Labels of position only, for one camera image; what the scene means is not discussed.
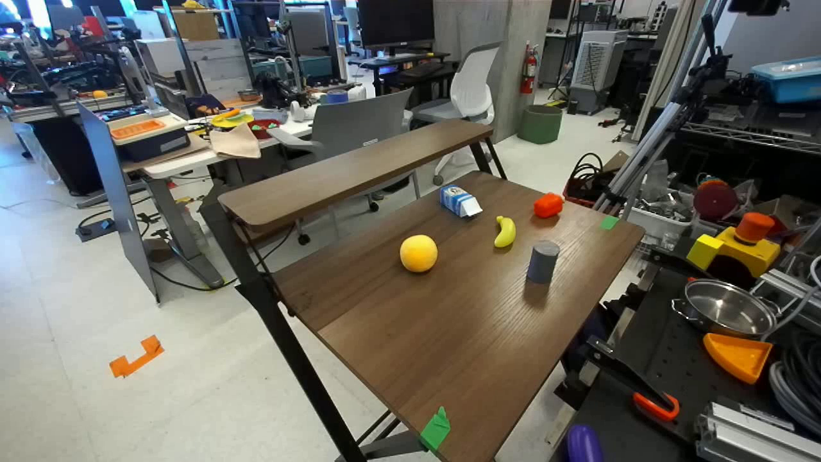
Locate yellow round plush toy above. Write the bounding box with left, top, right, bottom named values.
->
left=399, top=235, right=438, bottom=275

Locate red tomato toy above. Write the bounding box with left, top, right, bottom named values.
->
left=534, top=194, right=564, bottom=218

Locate yellow block toy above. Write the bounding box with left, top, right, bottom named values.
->
left=684, top=226, right=779, bottom=278

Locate blue white milk carton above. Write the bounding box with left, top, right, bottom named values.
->
left=438, top=186, right=481, bottom=218

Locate yellow banana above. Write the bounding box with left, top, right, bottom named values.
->
left=493, top=217, right=517, bottom=250

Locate grey office chair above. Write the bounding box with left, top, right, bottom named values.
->
left=311, top=91, right=410, bottom=160

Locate raised wooden shelf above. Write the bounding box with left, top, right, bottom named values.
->
left=217, top=122, right=493, bottom=230

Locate grey blue cylinder cup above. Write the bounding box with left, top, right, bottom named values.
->
left=526, top=241, right=558, bottom=286

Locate green waste bin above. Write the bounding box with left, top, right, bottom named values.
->
left=516, top=105, right=562, bottom=145

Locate black basket bag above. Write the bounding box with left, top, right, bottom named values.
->
left=564, top=151, right=602, bottom=209

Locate red fire extinguisher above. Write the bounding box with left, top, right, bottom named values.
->
left=517, top=45, right=538, bottom=96

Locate green tape right edge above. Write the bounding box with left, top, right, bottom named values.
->
left=601, top=217, right=619, bottom=232

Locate green tape front corner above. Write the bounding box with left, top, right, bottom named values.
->
left=420, top=407, right=452, bottom=453

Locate black computer monitor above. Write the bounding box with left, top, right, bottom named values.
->
left=357, top=0, right=434, bottom=47

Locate purple round object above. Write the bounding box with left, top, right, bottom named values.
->
left=564, top=426, right=606, bottom=462

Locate silver tripod pole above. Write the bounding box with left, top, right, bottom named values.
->
left=602, top=103, right=687, bottom=204

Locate orange topped box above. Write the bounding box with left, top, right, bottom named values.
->
left=107, top=113, right=189, bottom=162

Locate dark red disc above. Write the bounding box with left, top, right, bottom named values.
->
left=692, top=178, right=739, bottom=221

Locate steel bowl pan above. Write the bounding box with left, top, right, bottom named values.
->
left=669, top=278, right=777, bottom=340

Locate grey leaning panel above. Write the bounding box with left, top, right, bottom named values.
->
left=79, top=108, right=159, bottom=302

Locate orange wedge block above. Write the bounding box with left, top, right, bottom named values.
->
left=702, top=335, right=771, bottom=386

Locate blue plastic bin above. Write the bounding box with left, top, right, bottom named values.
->
left=748, top=58, right=821, bottom=105

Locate orange bracket on floor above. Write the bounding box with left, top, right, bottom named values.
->
left=107, top=337, right=163, bottom=377

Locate orange handled clamp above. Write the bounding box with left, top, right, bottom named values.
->
left=630, top=394, right=680, bottom=425

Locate aluminium extrusion rail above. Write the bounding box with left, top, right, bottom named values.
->
left=694, top=402, right=821, bottom=462

